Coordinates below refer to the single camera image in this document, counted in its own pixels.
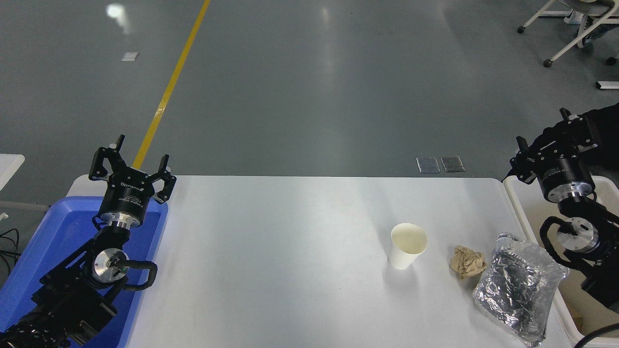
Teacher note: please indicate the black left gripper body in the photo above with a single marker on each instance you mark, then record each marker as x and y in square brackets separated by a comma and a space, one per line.
[126, 195]

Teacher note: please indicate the large pale plastic bin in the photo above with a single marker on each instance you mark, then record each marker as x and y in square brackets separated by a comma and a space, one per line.
[527, 203]

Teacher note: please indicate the white-framed wheeled chair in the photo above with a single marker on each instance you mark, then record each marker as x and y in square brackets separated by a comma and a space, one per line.
[582, 26]

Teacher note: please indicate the silver floor plate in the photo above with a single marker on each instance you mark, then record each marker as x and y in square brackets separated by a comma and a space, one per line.
[428, 165]
[452, 164]

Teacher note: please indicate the crumpled tan paper ball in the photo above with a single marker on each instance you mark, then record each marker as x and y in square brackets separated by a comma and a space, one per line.
[466, 262]

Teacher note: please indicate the blue plastic tray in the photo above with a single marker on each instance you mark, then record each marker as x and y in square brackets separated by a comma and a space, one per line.
[58, 227]

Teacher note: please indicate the grey metal bar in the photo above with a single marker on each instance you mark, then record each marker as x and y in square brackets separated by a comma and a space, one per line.
[24, 206]

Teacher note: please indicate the white paper cup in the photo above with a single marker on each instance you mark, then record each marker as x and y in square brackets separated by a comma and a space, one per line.
[405, 249]

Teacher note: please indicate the white side table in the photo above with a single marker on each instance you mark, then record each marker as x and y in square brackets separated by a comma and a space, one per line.
[9, 166]

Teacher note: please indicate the silver floor bracket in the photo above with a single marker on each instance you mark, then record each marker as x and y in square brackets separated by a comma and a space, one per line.
[607, 84]

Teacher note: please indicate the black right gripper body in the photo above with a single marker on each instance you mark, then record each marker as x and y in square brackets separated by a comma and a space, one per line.
[566, 175]

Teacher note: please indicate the crumpled silver foil tray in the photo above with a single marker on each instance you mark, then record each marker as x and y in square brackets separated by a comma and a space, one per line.
[517, 285]

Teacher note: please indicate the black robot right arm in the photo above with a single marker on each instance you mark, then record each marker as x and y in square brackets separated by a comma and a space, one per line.
[587, 212]

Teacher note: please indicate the small white floor tag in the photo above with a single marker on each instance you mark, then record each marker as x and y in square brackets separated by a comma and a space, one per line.
[129, 56]

